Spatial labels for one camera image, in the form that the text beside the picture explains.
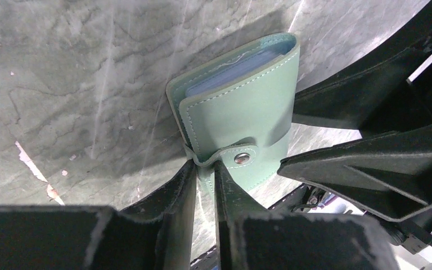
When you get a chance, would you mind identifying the mint green card holder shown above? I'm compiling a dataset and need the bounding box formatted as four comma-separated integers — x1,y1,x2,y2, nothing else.
166,32,300,194

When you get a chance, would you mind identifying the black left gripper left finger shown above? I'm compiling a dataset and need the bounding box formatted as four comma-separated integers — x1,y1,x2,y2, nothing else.
0,161,196,269

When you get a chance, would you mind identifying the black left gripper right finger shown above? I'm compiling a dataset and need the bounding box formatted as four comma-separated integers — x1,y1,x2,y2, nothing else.
214,161,398,269

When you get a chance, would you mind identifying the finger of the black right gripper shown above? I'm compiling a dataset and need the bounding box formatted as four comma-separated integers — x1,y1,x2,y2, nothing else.
292,1,432,129

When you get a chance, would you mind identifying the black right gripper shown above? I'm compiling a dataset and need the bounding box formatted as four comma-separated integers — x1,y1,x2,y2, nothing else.
268,33,432,270

